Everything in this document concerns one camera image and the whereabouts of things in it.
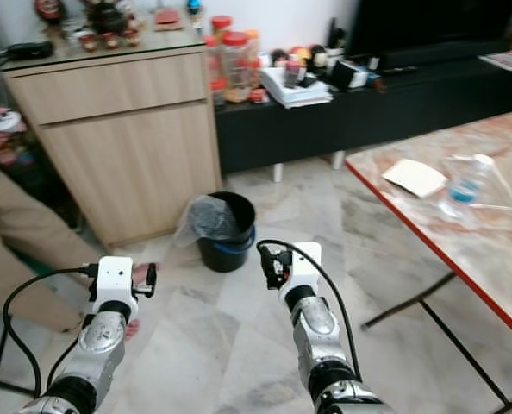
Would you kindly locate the white paper napkin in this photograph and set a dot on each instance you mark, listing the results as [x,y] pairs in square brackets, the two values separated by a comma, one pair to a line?
[414,178]

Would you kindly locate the clear jar red lid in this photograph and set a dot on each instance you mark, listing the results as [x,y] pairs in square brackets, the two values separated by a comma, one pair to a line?
[236,69]
[218,39]

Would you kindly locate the white round handheld controller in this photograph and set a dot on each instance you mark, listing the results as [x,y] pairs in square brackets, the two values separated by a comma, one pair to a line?
[8,122]

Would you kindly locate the black flat television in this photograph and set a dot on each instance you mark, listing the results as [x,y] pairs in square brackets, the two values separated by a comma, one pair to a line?
[420,26]

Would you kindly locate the black and white box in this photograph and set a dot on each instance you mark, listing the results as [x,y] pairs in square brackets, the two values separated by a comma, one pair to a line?
[346,73]

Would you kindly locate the light wooden cabinet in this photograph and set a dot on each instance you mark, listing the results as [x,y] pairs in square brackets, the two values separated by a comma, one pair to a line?
[118,138]

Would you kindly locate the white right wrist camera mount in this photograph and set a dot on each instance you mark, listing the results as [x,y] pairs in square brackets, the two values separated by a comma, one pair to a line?
[306,263]

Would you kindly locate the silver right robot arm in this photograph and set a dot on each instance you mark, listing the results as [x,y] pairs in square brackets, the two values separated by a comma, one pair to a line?
[316,328]

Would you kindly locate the small blue ornament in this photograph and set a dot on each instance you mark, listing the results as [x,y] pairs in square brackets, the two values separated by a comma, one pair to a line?
[194,9]

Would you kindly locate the red round ornament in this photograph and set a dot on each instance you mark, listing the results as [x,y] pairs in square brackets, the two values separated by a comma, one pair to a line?
[49,10]

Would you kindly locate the dark potted ornament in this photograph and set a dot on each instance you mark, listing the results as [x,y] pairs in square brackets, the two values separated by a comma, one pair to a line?
[109,15]

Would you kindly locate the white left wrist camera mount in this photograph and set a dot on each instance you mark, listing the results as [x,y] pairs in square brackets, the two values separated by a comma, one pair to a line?
[115,278]

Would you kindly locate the black remote holder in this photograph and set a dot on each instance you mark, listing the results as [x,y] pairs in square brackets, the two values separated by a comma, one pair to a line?
[335,34]

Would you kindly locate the black power adapter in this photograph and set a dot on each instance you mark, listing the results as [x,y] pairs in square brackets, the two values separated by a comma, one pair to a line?
[32,50]

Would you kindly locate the small red box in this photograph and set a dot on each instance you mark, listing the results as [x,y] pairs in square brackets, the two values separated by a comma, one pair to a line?
[168,19]

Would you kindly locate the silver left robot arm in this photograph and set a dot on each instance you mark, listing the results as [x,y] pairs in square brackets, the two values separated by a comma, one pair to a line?
[96,345]

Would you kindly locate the white paper stack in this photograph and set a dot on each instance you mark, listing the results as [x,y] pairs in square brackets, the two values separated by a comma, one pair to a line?
[295,88]

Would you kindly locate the clear jar orange lid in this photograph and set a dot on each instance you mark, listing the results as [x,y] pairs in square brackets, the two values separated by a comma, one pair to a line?
[255,47]

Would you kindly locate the small toy figurine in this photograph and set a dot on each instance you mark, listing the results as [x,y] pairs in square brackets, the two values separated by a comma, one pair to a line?
[297,54]
[317,55]
[277,57]

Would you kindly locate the person in khaki clothes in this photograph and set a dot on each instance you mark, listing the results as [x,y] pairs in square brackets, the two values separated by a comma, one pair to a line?
[23,250]

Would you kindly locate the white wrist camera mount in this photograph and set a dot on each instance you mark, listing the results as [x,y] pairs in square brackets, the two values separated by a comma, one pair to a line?
[115,278]
[306,263]

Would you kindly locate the person's right bare foot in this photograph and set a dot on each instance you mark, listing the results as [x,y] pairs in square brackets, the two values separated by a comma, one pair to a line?
[131,329]

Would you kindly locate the black low TV bench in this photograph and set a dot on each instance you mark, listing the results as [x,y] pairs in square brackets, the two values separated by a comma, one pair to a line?
[334,121]

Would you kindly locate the printed paper sheet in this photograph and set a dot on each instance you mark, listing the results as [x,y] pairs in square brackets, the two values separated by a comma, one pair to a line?
[506,60]

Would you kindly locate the clear plastic water bottle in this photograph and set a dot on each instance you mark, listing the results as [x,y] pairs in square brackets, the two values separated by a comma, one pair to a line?
[467,190]

